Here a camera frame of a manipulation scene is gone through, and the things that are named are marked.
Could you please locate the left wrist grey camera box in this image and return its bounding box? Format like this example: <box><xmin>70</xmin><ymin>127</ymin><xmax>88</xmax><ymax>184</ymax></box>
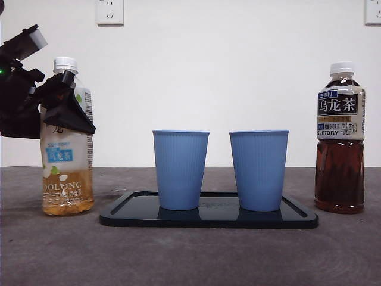
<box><xmin>0</xmin><ymin>24</ymin><xmax>48</xmax><ymax>64</ymax></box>

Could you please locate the dark oolong tea bottle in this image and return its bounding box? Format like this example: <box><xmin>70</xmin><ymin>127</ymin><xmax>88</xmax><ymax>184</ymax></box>
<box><xmin>314</xmin><ymin>61</ymin><xmax>367</xmax><ymax>215</ymax></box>

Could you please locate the blue ribbed cup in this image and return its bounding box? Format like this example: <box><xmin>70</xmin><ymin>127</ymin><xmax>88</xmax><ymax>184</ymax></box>
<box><xmin>229</xmin><ymin>129</ymin><xmax>290</xmax><ymax>212</ymax></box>
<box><xmin>152</xmin><ymin>129</ymin><xmax>210</xmax><ymax>211</ymax></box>

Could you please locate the jasmine oolong tea bottle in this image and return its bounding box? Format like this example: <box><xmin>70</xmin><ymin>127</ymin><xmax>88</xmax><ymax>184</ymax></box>
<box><xmin>40</xmin><ymin>57</ymin><xmax>95</xmax><ymax>217</ymax></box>

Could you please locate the dark blue tray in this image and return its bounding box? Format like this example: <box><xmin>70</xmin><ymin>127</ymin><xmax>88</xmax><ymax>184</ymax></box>
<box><xmin>99</xmin><ymin>191</ymin><xmax>320</xmax><ymax>229</ymax></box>

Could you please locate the white wall socket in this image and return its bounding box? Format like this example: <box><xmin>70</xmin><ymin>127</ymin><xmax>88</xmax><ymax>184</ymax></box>
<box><xmin>96</xmin><ymin>0</ymin><xmax>124</xmax><ymax>26</ymax></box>
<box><xmin>364</xmin><ymin>0</ymin><xmax>381</xmax><ymax>25</ymax></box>

